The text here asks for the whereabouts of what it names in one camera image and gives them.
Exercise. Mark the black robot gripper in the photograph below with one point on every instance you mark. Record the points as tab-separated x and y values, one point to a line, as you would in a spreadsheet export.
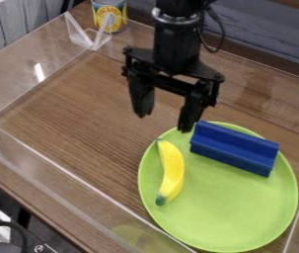
172	65

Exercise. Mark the yellow toy banana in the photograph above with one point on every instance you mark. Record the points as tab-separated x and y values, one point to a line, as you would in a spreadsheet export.
173	179

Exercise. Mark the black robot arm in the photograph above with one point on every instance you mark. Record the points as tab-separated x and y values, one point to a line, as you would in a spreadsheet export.
178	5

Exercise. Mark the green round plate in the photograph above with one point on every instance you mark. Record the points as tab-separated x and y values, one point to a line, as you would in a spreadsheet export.
231	211

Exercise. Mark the blue foam block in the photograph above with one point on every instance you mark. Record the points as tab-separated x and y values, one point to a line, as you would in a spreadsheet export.
236	148

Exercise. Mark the yellow labelled tin can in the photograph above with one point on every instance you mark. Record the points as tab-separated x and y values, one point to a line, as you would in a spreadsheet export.
112	11

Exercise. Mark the black device with knob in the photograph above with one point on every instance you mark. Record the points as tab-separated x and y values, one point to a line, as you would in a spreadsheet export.
41	242

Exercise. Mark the clear acrylic enclosure wall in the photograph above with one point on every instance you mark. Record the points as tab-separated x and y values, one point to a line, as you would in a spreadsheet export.
73	142

